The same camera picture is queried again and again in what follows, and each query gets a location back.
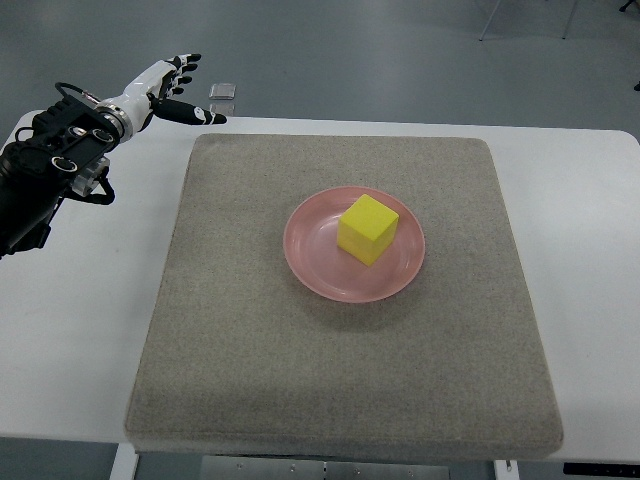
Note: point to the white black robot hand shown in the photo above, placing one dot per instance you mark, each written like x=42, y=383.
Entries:
x=151, y=94

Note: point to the yellow cube block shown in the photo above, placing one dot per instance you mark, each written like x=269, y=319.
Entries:
x=366, y=229

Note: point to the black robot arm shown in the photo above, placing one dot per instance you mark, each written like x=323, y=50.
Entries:
x=60, y=155

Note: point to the pink plate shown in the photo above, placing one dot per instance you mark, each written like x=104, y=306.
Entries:
x=313, y=255

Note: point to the clear floor socket cover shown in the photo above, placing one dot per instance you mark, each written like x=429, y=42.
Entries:
x=222, y=91

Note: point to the grey fabric mat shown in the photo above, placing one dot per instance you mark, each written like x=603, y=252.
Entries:
x=242, y=359

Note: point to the metal table frame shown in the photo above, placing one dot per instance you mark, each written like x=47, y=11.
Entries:
x=130, y=465

